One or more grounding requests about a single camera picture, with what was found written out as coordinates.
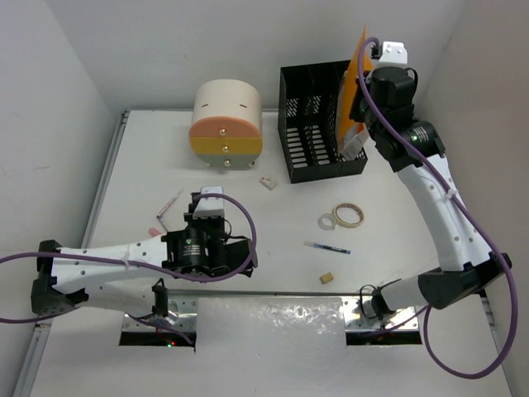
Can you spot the clear tape roll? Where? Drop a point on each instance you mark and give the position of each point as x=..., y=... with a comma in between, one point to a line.
x=327, y=222

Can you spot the orange notebook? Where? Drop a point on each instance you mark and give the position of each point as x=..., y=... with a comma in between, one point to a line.
x=350, y=135

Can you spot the white blue marker pen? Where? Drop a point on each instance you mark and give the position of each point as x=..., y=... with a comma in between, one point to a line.
x=163, y=223

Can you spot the tan eraser block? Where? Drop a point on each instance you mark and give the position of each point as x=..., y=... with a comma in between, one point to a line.
x=326, y=278

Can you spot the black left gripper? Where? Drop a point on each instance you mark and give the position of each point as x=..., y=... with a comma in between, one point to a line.
x=194, y=221

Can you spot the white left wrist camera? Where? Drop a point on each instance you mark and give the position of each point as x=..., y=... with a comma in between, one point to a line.
x=209, y=207

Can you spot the clear red pen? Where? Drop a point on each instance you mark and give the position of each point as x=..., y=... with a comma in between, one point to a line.
x=164, y=209

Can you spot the beige masking tape roll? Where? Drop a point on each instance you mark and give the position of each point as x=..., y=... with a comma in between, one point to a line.
x=348, y=215

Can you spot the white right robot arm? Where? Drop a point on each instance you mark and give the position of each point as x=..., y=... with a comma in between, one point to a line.
x=416, y=154

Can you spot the pink eraser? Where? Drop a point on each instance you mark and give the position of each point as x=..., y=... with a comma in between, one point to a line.
x=154, y=232

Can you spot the black mesh file organizer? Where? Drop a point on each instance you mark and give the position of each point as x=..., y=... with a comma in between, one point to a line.
x=308, y=96

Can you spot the cream round drawer cabinet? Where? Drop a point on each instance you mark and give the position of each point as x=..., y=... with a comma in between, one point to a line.
x=226, y=126

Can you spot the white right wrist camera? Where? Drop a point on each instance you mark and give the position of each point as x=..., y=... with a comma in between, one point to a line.
x=390, y=53

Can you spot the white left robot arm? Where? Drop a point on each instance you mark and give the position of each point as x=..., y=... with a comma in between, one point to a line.
x=127, y=277

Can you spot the blue gel pen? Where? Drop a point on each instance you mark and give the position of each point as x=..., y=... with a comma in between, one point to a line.
x=327, y=247

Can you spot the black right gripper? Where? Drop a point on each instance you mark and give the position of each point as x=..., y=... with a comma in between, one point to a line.
x=356, y=112

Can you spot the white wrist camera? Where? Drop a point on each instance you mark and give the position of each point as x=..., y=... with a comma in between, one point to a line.
x=390, y=53
x=209, y=207

